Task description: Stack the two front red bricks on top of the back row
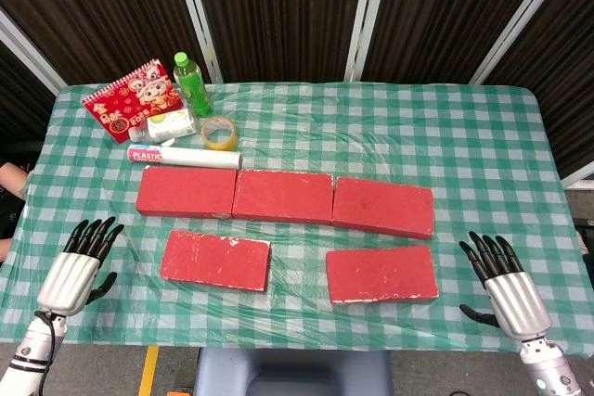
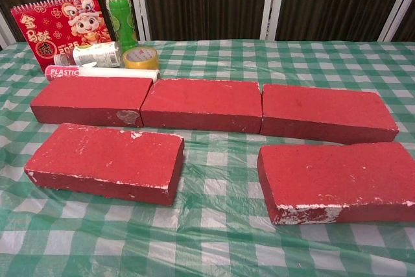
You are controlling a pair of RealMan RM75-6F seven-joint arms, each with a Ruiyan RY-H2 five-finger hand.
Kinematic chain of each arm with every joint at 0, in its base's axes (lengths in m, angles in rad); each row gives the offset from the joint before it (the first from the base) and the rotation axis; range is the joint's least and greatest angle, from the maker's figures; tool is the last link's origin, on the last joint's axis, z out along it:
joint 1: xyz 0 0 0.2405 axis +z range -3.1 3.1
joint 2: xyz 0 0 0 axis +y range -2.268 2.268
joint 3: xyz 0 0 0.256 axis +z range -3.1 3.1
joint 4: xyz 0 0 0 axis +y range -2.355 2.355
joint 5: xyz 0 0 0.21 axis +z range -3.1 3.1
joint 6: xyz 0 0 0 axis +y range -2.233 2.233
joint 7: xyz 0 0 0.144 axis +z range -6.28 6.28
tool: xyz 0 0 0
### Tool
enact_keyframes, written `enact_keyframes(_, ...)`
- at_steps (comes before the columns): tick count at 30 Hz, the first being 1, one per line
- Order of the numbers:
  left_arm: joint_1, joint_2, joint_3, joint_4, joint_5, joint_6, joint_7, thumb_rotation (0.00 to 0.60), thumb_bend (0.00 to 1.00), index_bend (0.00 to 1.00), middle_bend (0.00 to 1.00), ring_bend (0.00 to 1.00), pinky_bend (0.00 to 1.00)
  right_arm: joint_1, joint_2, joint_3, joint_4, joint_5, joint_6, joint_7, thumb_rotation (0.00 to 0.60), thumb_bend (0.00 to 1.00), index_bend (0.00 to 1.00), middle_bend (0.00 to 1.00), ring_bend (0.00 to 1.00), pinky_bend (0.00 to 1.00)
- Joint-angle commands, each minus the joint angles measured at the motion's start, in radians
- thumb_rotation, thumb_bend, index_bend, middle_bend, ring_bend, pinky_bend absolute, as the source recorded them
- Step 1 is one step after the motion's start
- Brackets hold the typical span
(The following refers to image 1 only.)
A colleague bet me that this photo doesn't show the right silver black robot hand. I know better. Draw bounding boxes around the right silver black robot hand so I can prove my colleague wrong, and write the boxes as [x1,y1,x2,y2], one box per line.
[458,230,553,340]

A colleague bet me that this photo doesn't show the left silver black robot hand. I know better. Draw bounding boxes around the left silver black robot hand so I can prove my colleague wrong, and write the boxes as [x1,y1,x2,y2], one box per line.
[35,216,125,317]

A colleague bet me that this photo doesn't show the red brick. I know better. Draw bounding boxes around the red brick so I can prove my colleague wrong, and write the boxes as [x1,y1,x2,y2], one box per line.
[330,175,436,241]
[324,244,440,306]
[136,166,239,220]
[231,169,335,226]
[160,228,272,294]

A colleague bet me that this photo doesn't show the person forearm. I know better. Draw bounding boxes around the person forearm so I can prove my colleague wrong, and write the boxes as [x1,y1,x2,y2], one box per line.
[0,161,30,200]

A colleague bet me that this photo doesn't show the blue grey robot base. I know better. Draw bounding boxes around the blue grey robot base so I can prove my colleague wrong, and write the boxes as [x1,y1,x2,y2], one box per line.
[192,347,394,396]

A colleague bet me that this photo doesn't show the white plastic wrap roll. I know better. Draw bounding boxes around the white plastic wrap roll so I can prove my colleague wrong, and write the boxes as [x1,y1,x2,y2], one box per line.
[126,144,244,170]

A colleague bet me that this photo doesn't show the white labelled plastic bottle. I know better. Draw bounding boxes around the white labelled plastic bottle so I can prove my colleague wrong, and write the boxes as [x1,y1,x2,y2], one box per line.
[127,108,198,144]

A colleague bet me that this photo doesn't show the red spiral desk calendar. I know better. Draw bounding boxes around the red spiral desk calendar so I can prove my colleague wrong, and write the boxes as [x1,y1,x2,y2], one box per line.
[81,57,186,145]

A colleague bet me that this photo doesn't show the dark ribbed partition panel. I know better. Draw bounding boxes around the dark ribbed partition panel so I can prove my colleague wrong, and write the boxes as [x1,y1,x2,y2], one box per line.
[0,0,224,91]
[345,0,581,86]
[0,8,69,147]
[189,0,377,84]
[468,0,594,191]

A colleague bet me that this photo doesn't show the yellowish packing tape roll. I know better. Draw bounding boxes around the yellowish packing tape roll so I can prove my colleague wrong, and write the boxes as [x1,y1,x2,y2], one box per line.
[200,115,239,152]

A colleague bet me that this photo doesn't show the green drink bottle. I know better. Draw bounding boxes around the green drink bottle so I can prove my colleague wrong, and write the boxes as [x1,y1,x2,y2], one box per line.
[173,51,215,119]

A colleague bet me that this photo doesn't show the green white checked tablecloth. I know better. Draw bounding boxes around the green white checked tablecloth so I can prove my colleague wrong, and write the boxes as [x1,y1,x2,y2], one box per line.
[0,82,594,353]

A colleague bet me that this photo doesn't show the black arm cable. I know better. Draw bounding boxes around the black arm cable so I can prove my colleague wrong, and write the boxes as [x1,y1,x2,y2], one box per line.
[34,310,57,396]

